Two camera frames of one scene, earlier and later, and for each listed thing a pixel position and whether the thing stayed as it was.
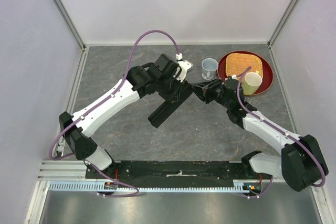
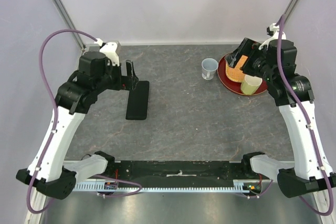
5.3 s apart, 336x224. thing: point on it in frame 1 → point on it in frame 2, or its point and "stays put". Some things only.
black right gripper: [208, 87] → [249, 48]
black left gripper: [175, 96] → [126, 82]
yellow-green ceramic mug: [251, 83] stays put
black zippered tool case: [160, 115] → [137, 103]
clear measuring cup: [209, 66] stays put
